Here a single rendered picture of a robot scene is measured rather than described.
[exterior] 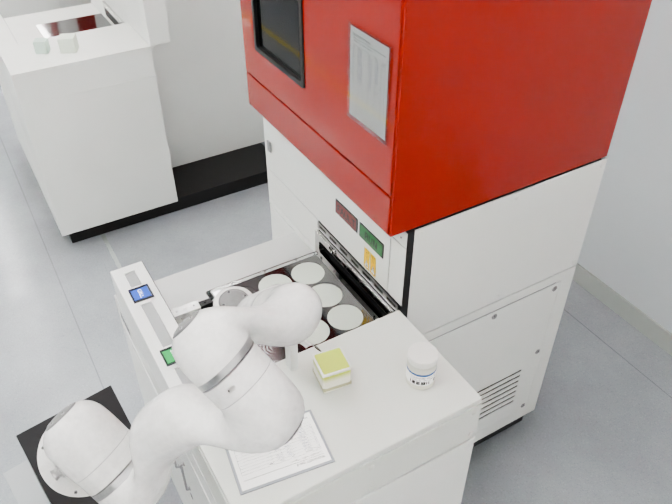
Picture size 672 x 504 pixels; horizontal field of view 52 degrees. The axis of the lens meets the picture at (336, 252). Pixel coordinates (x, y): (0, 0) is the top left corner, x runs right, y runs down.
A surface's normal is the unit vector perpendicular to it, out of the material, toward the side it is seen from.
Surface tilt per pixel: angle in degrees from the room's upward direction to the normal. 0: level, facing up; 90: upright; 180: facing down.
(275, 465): 0
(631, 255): 90
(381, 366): 0
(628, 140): 90
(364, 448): 0
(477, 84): 90
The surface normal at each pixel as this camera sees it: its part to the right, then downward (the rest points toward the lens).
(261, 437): -0.18, 0.51
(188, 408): -0.04, -0.56
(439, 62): 0.51, 0.54
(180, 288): 0.00, -0.77
